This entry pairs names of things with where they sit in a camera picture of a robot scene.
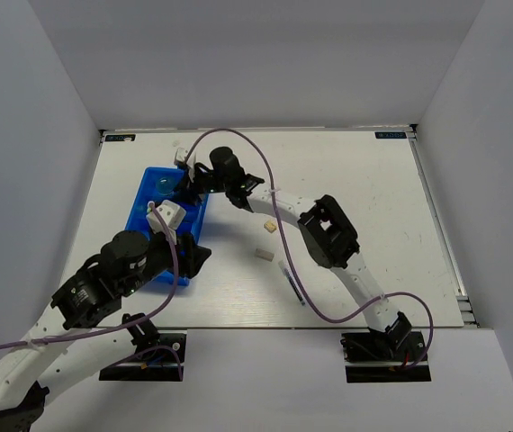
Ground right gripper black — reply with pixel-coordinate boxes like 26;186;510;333
172;163;230;206

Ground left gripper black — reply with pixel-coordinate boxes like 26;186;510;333
121;225;213;296

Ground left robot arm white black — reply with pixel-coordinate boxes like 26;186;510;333
0;230;212;431

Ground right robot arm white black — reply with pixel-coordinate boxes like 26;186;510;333
175;147;412;359

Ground blue transparent tape roll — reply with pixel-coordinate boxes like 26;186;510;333
156;176;178;195

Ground small tan eraser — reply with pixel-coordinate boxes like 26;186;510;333
264;220;278;233

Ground blue plastic compartment tray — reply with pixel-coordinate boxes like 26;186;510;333
122;166;211;287

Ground grey white eraser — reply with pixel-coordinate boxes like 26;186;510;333
255;248;275;262

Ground blue ink pen refill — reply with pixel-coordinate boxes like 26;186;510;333
278;261;306;306

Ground left table corner label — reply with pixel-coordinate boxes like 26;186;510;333
103;134;136;142

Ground table corner label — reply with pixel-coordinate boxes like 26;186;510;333
103;134;136;142
374;131;407;140

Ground right table corner label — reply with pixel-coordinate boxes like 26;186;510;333
374;131;407;140

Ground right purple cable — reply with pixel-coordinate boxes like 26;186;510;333
186;128;436;370

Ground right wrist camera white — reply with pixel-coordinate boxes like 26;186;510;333
174;148;196;171

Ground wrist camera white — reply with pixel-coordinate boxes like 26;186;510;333
174;148;196;171
146;200;186;243

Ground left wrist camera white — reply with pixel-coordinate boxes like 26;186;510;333
146;200;186;243

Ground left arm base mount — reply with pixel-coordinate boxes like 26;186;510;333
98;331;187;383

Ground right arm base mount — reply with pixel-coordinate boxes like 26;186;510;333
340;331;432;383

